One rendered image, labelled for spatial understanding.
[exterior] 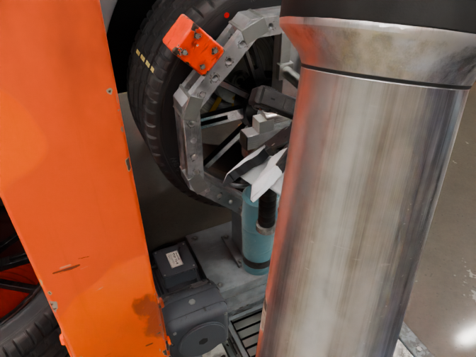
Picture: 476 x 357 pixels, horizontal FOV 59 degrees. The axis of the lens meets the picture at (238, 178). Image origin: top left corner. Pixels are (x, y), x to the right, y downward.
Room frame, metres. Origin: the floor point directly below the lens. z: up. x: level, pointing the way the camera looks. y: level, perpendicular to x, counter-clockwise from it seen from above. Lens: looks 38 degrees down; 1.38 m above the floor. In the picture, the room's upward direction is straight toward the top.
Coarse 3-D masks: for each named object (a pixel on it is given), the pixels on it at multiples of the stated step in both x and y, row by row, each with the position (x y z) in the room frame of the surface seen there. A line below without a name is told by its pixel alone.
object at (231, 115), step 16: (256, 48) 0.98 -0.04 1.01; (256, 64) 0.98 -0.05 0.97; (224, 80) 0.94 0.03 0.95; (256, 80) 0.98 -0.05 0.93; (240, 96) 0.99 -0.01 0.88; (208, 112) 0.94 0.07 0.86; (224, 112) 0.94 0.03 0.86; (240, 112) 0.96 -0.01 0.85; (256, 112) 1.02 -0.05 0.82; (240, 128) 0.97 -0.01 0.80; (208, 144) 1.14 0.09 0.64; (224, 144) 0.94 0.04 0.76; (240, 144) 1.17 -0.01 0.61; (208, 160) 0.92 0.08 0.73; (224, 160) 1.06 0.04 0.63; (240, 160) 1.08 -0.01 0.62; (224, 176) 0.94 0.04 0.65
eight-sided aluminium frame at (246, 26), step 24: (240, 24) 0.86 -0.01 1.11; (264, 24) 0.86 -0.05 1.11; (240, 48) 0.84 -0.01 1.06; (192, 72) 0.85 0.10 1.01; (216, 72) 0.82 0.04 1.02; (192, 96) 0.79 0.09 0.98; (192, 120) 0.79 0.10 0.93; (192, 144) 0.79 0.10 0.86; (192, 168) 0.79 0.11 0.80; (216, 192) 0.81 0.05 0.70; (240, 192) 0.90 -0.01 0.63
